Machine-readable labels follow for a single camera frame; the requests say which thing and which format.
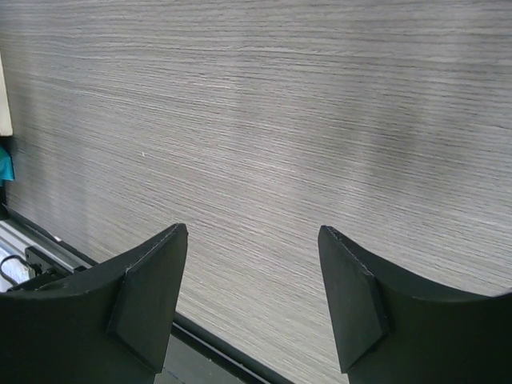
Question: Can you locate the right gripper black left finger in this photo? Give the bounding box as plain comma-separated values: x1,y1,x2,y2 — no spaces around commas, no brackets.
1,224,188,383

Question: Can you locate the teal t-shirt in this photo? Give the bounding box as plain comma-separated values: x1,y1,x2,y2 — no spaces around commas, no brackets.
0,146,15,186

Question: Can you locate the brown cover book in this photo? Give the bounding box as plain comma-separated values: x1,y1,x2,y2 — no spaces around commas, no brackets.
0,60,13,137

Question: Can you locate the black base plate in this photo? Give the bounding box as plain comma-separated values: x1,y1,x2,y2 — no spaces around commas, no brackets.
154,313,293,384

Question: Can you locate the aluminium rail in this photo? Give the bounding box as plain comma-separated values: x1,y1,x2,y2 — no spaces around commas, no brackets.
1,219,97,293

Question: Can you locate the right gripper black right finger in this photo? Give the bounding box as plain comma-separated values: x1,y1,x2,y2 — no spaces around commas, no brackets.
318,226,511,383

